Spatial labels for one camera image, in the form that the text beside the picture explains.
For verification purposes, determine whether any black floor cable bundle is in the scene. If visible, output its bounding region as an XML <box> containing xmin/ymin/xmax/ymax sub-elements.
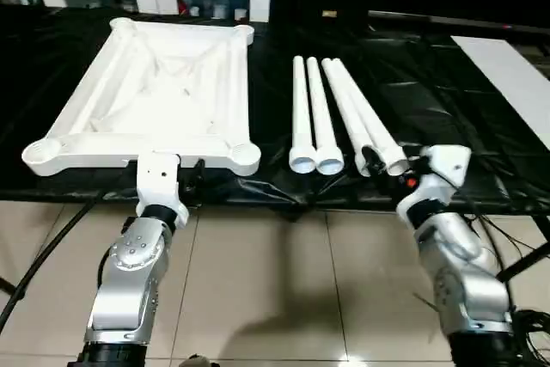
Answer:
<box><xmin>468</xmin><ymin>208</ymin><xmax>550</xmax><ymax>367</ymax></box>

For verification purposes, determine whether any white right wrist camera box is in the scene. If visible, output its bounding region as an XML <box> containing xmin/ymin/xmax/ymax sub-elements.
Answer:
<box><xmin>418</xmin><ymin>144</ymin><xmax>474</xmax><ymax>206</ymax></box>

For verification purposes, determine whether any white plastic table leg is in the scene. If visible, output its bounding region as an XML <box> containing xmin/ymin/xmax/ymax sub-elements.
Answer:
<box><xmin>331</xmin><ymin>58</ymin><xmax>410</xmax><ymax>177</ymax></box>
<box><xmin>305</xmin><ymin>57</ymin><xmax>346</xmax><ymax>176</ymax></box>
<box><xmin>321</xmin><ymin>58</ymin><xmax>381</xmax><ymax>178</ymax></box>
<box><xmin>289</xmin><ymin>56</ymin><xmax>320</xmax><ymax>174</ymax></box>

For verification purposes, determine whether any dark horizontal rail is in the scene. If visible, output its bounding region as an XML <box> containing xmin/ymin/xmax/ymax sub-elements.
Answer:
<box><xmin>367</xmin><ymin>9</ymin><xmax>550</xmax><ymax>32</ymax></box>

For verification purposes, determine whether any black plastic mat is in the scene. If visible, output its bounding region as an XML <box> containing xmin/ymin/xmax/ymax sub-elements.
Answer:
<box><xmin>0</xmin><ymin>4</ymin><xmax>550</xmax><ymax>217</ymax></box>

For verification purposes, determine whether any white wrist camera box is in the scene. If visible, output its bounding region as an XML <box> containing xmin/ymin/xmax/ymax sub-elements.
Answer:
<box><xmin>418</xmin><ymin>144</ymin><xmax>474</xmax><ymax>206</ymax></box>
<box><xmin>135</xmin><ymin>151</ymin><xmax>191</xmax><ymax>223</ymax></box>

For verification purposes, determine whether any white flat panel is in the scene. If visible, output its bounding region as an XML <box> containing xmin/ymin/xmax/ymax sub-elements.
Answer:
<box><xmin>450</xmin><ymin>35</ymin><xmax>550</xmax><ymax>150</ymax></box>

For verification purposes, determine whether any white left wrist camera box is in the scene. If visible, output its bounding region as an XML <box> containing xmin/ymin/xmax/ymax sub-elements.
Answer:
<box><xmin>135</xmin><ymin>151</ymin><xmax>191</xmax><ymax>223</ymax></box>

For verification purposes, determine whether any white plastic table top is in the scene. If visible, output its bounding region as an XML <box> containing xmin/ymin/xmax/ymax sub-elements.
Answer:
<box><xmin>21</xmin><ymin>17</ymin><xmax>262</xmax><ymax>178</ymax></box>

